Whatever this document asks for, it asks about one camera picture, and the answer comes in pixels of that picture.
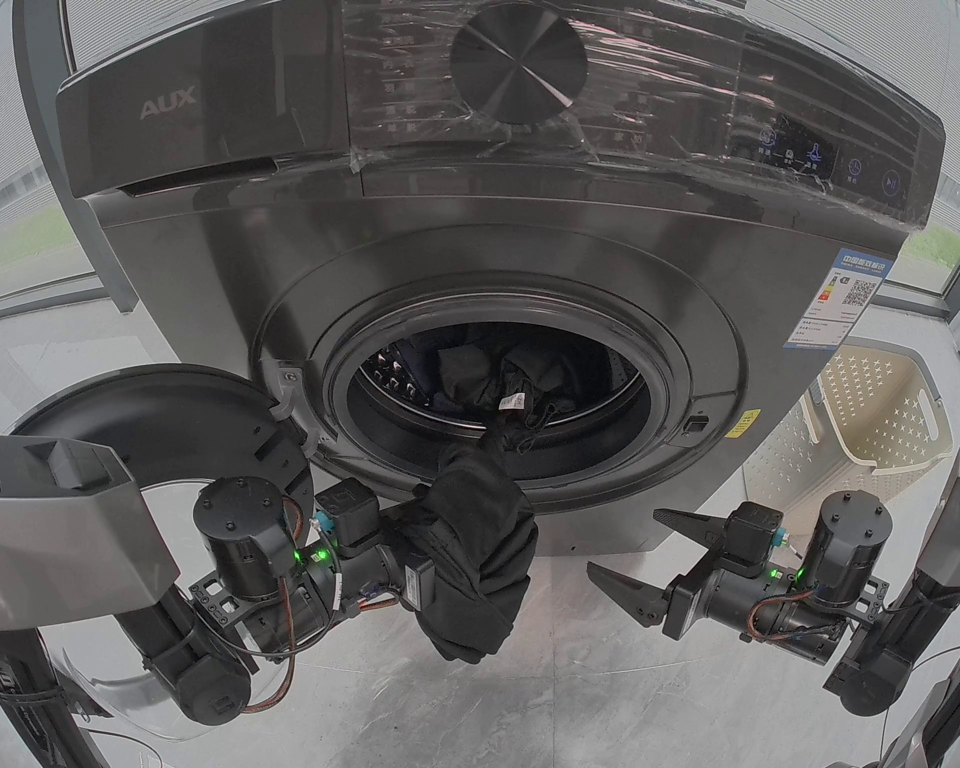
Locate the window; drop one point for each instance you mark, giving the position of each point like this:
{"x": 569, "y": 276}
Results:
{"x": 926, "y": 262}

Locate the cream laundry basket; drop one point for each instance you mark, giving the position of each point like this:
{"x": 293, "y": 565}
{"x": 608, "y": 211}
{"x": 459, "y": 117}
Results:
{"x": 877, "y": 420}

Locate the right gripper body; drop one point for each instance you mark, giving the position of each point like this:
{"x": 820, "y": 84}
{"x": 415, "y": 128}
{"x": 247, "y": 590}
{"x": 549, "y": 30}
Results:
{"x": 716, "y": 600}

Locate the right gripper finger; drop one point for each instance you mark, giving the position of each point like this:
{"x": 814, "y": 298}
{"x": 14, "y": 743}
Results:
{"x": 697, "y": 532}
{"x": 634, "y": 596}

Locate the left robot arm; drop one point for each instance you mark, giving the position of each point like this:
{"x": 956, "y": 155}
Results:
{"x": 71, "y": 540}

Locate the black garment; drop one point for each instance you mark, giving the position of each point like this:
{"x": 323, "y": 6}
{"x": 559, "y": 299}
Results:
{"x": 480, "y": 540}

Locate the washing machine door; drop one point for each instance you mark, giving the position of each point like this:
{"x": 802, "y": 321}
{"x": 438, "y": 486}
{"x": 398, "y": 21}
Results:
{"x": 161, "y": 409}

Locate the heap of dark clothes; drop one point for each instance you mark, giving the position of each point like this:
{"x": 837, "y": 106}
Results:
{"x": 480, "y": 375}

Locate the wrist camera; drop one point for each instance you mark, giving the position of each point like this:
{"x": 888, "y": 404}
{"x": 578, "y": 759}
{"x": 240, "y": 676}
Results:
{"x": 351, "y": 517}
{"x": 754, "y": 536}

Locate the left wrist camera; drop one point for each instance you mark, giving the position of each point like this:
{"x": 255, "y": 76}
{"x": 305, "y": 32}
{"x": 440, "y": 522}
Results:
{"x": 351, "y": 517}

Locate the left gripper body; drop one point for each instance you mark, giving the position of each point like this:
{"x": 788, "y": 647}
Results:
{"x": 375, "y": 576}

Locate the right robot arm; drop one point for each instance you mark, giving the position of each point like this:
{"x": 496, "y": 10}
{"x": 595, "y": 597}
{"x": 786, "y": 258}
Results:
{"x": 851, "y": 547}

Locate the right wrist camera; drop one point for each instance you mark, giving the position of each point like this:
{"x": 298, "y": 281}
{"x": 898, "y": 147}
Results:
{"x": 754, "y": 536}

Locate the grey washing machine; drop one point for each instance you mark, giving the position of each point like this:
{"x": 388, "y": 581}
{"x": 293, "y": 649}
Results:
{"x": 480, "y": 247}

